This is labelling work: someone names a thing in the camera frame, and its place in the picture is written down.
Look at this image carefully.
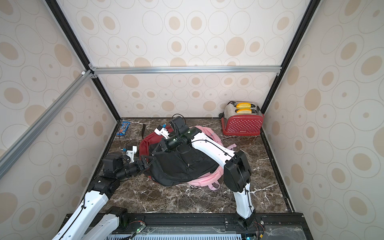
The red backpack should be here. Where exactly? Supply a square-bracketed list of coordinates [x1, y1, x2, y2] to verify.
[139, 133, 177, 187]

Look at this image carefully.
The black backpack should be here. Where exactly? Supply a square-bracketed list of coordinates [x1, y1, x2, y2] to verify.
[143, 139, 221, 187]

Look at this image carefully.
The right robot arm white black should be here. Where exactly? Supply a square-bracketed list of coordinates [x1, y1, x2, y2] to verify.
[155, 126, 256, 229]

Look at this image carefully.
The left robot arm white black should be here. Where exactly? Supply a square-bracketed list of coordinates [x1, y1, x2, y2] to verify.
[54, 152, 157, 240]

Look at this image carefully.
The pink backpack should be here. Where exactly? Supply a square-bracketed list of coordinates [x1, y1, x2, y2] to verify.
[188, 126, 224, 191]

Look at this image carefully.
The blue candy packet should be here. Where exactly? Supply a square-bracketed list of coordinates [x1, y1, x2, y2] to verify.
[117, 121, 131, 137]

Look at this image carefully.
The red polka dot toaster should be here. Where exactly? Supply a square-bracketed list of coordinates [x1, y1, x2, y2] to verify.
[219, 101, 265, 136]

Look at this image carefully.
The front yellow toast slice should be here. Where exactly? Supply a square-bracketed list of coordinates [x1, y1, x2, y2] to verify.
[236, 109, 253, 115]

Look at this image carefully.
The yellow toast slice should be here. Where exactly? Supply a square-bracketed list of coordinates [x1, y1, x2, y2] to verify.
[236, 109, 253, 115]
[236, 103, 253, 109]

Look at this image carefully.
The rear yellow toast slice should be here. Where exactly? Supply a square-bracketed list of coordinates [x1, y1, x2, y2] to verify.
[236, 103, 253, 109]

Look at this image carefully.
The horizontal aluminium bar rear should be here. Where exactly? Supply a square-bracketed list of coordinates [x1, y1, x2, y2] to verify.
[92, 65, 282, 75]

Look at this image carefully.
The diagonal aluminium bar left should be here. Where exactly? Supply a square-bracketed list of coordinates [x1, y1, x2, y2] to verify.
[1, 70, 92, 178]

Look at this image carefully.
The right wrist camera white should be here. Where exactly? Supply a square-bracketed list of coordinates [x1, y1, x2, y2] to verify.
[154, 124, 174, 139]

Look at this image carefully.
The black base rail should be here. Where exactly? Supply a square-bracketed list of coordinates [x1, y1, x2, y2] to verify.
[53, 212, 314, 240]

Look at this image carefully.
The black frame post left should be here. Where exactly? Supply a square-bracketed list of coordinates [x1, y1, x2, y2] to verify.
[45, 0, 121, 121]

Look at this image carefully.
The black frame post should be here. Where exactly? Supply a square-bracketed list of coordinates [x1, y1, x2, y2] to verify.
[45, 0, 121, 121]
[261, 0, 321, 114]

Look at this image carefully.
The black frame post right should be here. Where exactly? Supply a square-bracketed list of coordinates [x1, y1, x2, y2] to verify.
[261, 0, 321, 114]

